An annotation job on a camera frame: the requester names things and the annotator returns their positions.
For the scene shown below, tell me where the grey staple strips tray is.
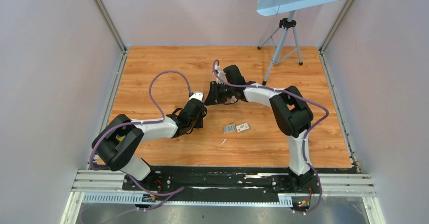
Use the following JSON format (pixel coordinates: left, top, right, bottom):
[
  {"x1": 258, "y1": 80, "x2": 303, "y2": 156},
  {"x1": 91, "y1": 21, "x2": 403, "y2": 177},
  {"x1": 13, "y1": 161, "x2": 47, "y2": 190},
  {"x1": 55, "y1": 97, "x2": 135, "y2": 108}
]
[{"x1": 223, "y1": 124, "x2": 236, "y2": 133}]

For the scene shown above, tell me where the white staple box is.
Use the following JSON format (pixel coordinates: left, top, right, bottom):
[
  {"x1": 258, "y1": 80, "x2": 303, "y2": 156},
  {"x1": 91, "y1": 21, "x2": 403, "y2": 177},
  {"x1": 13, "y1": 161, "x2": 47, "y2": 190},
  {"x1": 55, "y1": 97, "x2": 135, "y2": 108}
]
[{"x1": 236, "y1": 123, "x2": 249, "y2": 132}]

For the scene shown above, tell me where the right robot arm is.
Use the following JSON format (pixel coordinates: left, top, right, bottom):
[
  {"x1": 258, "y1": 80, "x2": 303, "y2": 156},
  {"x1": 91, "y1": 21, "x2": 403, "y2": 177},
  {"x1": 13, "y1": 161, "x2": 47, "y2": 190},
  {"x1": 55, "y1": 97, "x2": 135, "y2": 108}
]
[{"x1": 204, "y1": 60, "x2": 314, "y2": 190}]

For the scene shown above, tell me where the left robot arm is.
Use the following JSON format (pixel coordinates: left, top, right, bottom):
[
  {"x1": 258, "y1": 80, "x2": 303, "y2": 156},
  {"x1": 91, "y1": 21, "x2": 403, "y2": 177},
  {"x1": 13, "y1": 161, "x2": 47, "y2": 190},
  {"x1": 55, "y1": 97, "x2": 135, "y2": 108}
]
[{"x1": 92, "y1": 97, "x2": 207, "y2": 181}]

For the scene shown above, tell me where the green toy brick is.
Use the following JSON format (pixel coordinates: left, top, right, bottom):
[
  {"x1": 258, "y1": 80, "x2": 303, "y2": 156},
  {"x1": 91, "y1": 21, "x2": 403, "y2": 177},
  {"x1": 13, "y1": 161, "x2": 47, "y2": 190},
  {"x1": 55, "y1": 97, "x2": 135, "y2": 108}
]
[{"x1": 116, "y1": 136, "x2": 125, "y2": 142}]

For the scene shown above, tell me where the silver tripod stand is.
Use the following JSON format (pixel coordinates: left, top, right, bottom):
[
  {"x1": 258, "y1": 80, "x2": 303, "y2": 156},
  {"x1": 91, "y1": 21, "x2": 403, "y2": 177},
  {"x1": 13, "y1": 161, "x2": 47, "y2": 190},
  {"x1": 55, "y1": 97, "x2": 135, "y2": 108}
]
[{"x1": 257, "y1": 10, "x2": 304, "y2": 85}]

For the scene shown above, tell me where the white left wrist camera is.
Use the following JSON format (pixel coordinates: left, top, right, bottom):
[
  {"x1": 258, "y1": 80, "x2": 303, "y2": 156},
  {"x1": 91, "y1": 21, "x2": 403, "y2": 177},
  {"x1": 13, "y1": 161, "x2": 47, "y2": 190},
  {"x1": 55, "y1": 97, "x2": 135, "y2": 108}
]
[{"x1": 189, "y1": 91, "x2": 204, "y2": 102}]

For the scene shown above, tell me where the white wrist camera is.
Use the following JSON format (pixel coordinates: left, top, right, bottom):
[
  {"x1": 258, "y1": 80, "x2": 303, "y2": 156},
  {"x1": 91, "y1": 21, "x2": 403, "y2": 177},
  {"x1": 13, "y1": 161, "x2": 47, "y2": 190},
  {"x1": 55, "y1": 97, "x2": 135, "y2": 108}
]
[
  {"x1": 189, "y1": 91, "x2": 204, "y2": 102},
  {"x1": 214, "y1": 65, "x2": 226, "y2": 81}
]

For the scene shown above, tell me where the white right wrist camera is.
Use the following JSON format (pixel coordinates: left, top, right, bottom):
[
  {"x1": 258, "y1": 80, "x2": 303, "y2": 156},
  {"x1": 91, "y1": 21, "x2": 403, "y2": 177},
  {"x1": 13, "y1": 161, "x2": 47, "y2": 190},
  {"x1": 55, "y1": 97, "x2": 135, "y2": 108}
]
[{"x1": 214, "y1": 65, "x2": 226, "y2": 81}]

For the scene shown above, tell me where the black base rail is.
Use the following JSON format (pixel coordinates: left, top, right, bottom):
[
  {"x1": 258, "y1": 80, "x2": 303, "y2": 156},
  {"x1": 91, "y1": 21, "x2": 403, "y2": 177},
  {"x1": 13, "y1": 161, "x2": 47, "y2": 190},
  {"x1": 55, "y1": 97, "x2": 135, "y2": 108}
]
[{"x1": 122, "y1": 166, "x2": 323, "y2": 212}]

